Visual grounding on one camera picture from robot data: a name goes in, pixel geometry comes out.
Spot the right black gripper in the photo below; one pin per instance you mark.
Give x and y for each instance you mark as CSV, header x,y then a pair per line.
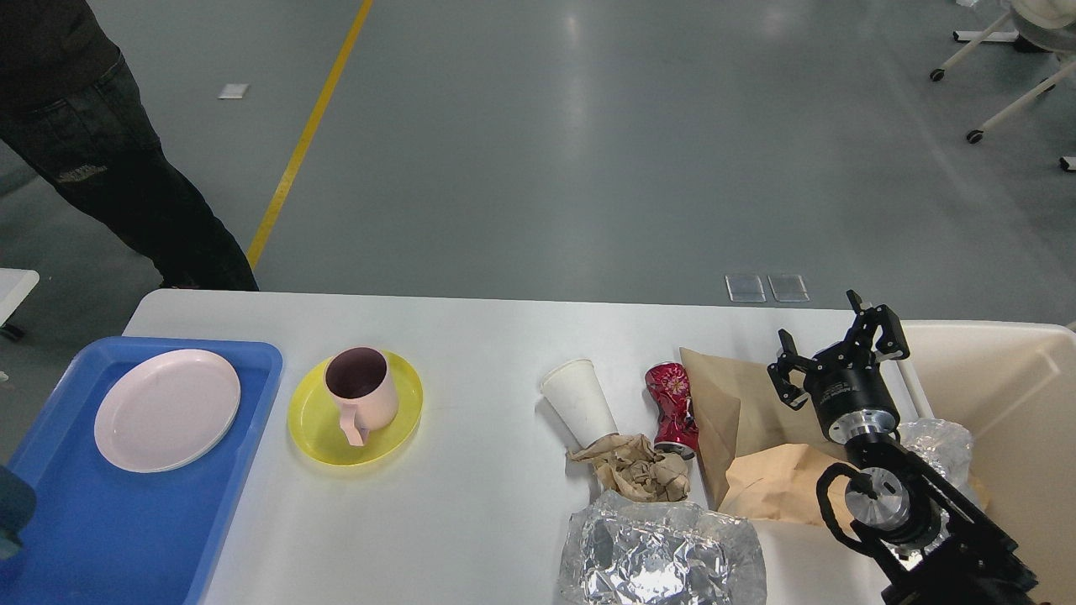
x,y
847,391

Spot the pink ribbed mug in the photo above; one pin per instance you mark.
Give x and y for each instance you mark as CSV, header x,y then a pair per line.
x,y
361,384

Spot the yellow round plate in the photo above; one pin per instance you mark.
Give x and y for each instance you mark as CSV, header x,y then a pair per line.
x,y
312,419

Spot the dark teal mug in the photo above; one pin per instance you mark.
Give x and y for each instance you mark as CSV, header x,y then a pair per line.
x,y
18,502

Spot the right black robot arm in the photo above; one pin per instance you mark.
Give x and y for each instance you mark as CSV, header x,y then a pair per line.
x,y
885,502

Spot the flat brown paper bag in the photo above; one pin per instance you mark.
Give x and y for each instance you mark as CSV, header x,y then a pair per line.
x,y
738,413

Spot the crumpled clear plastic wrap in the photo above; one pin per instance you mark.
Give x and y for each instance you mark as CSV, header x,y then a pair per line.
x,y
946,446

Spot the crumpled tan paper bag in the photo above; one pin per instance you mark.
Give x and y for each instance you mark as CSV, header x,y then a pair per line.
x,y
778,484

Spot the beige plastic bin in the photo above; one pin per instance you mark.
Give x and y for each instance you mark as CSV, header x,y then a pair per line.
x,y
1012,385

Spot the crushed red can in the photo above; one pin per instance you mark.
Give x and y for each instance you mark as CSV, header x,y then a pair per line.
x,y
677,430

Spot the crumpled brown paper ball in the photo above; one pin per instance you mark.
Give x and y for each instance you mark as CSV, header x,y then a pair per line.
x,y
631,466

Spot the white paper cup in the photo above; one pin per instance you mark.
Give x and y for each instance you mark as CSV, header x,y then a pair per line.
x,y
574,392

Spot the crumpled aluminium foil sheet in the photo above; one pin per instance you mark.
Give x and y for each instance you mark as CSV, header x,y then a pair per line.
x,y
622,552

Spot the white rolling stand legs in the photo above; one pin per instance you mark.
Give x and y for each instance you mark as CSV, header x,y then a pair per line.
x,y
1013,83

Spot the pink round plate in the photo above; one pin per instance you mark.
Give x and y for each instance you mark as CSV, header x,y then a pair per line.
x,y
167,411

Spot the blue plastic tray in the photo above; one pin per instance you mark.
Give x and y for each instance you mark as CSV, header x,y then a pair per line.
x,y
101,535

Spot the person in dark clothes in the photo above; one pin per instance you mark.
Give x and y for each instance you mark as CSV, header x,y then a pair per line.
x,y
73,111

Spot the white side table corner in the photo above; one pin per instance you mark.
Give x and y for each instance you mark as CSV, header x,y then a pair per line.
x,y
16,285

